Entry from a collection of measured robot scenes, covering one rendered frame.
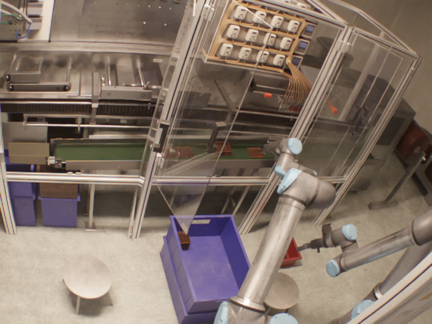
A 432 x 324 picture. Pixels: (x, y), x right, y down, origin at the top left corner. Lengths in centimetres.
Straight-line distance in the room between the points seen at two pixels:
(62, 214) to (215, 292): 111
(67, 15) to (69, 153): 83
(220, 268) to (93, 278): 82
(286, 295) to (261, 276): 104
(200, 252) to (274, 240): 106
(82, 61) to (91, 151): 54
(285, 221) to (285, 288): 109
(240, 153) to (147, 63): 82
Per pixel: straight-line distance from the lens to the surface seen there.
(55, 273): 243
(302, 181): 147
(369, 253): 161
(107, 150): 223
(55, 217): 254
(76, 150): 221
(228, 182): 238
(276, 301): 238
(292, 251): 294
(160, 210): 285
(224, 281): 235
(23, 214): 254
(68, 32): 222
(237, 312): 141
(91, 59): 223
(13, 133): 218
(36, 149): 209
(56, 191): 233
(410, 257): 167
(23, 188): 233
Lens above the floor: 214
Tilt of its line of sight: 39 degrees down
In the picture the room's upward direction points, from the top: 22 degrees clockwise
